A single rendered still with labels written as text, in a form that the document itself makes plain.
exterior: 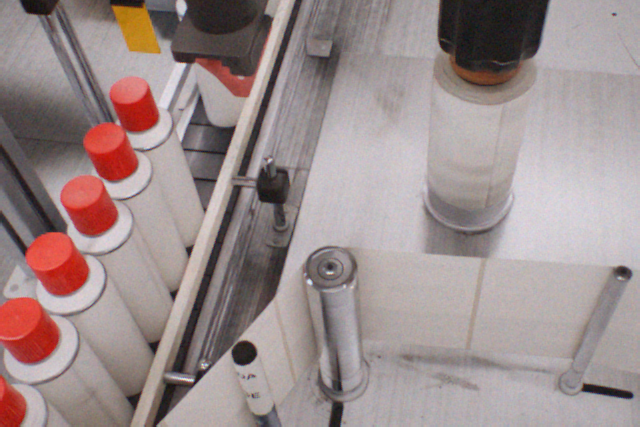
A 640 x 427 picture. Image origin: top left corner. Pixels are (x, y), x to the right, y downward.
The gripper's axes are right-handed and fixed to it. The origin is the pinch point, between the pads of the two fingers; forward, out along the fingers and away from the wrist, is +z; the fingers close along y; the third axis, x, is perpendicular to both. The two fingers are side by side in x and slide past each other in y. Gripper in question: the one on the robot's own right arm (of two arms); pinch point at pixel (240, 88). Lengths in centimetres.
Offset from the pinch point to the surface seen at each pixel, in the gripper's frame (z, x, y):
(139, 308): 6.8, 4.9, -20.2
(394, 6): 19.0, -9.8, 35.5
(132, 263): 0.7, 4.1, -19.2
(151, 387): 10.1, 2.8, -25.6
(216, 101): 9.1, 5.9, 6.3
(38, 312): -6.9, 5.4, -27.8
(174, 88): 5.6, 9.2, 4.4
